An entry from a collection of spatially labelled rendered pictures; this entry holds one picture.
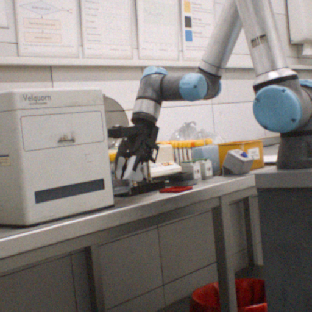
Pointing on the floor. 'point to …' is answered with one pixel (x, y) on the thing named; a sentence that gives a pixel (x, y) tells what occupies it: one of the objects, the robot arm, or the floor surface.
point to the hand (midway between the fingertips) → (121, 183)
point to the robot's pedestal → (286, 247)
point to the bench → (226, 292)
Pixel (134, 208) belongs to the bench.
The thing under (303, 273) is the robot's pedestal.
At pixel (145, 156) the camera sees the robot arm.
